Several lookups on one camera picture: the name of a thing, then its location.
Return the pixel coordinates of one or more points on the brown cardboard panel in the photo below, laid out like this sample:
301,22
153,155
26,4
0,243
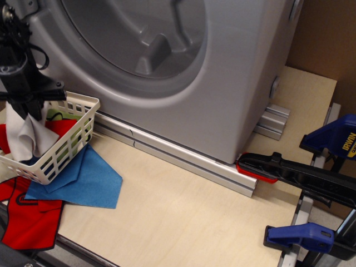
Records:
324,44

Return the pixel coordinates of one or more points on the blue cloth on table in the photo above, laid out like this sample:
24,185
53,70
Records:
87,180

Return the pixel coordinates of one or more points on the wooden table board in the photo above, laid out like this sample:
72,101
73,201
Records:
167,216

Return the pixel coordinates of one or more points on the blue Irwin clamp upper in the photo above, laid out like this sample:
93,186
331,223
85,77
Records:
338,137

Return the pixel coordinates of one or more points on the light green cloth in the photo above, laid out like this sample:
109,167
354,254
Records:
55,115

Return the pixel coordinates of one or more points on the long aluminium extrusion rail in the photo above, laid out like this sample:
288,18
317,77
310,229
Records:
180,158

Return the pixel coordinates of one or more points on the short aluminium extrusion block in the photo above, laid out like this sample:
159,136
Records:
273,122

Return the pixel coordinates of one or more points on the black and red clamp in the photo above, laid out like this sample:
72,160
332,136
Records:
320,184

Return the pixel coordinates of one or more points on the red cloth in basket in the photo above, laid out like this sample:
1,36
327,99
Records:
59,127

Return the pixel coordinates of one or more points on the blue clamp lower jaw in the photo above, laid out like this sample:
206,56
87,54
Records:
310,236

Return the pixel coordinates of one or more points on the grey cloth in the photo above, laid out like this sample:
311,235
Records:
28,138

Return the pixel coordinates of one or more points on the white plastic laundry basket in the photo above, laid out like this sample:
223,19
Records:
47,167

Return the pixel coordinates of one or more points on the red cloth with black trim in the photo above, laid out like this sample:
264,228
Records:
32,224

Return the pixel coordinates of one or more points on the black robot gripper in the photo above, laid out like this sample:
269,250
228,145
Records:
27,88

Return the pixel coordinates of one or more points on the grey toy washing machine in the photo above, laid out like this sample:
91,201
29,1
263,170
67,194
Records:
169,34

